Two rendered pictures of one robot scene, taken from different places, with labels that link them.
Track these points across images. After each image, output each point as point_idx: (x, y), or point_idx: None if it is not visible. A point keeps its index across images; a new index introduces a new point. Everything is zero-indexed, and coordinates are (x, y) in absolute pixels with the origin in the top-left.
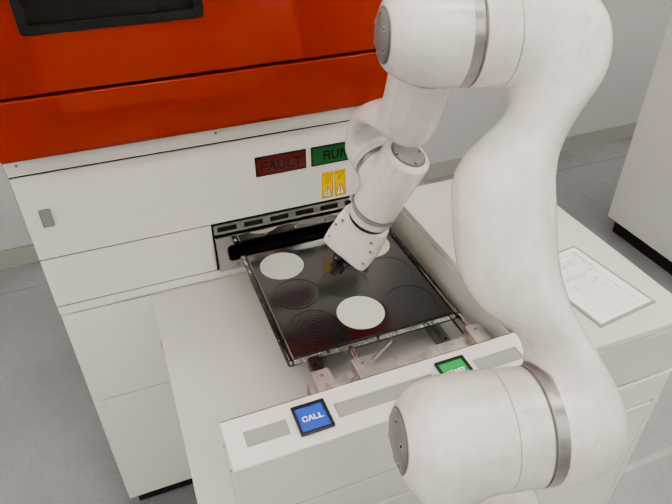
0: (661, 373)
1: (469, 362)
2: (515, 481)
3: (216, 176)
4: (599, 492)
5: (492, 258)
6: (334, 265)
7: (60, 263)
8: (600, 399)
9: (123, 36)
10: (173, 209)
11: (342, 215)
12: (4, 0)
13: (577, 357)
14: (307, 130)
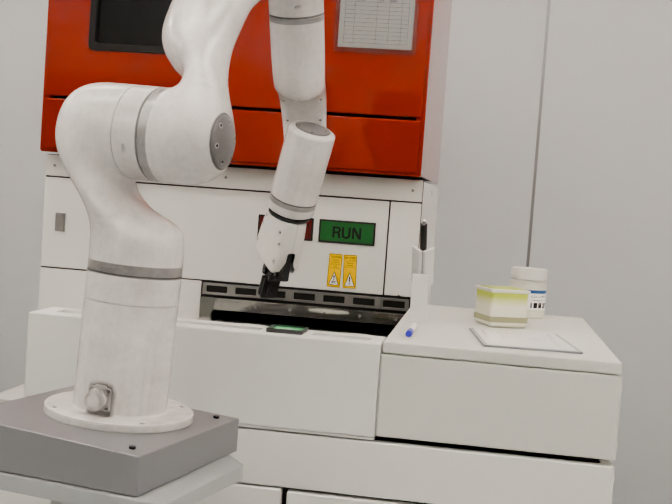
0: (592, 465)
1: (309, 332)
2: (109, 125)
3: (218, 224)
4: None
5: (169, 11)
6: (261, 279)
7: (55, 275)
8: (189, 85)
9: (160, 62)
10: None
11: (267, 209)
12: (87, 22)
13: (189, 63)
14: (318, 198)
